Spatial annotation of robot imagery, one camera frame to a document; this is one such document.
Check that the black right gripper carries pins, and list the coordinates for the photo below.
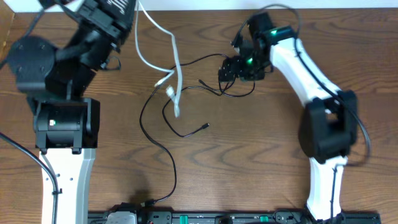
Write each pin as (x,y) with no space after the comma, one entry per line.
(237,60)

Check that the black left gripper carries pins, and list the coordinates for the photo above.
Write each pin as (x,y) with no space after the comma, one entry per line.
(104,23)

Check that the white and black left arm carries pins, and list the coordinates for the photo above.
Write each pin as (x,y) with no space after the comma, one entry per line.
(66,124)

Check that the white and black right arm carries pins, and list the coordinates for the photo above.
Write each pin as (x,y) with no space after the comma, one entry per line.
(327,131)

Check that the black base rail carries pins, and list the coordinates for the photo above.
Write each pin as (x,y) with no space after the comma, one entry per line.
(129,213)

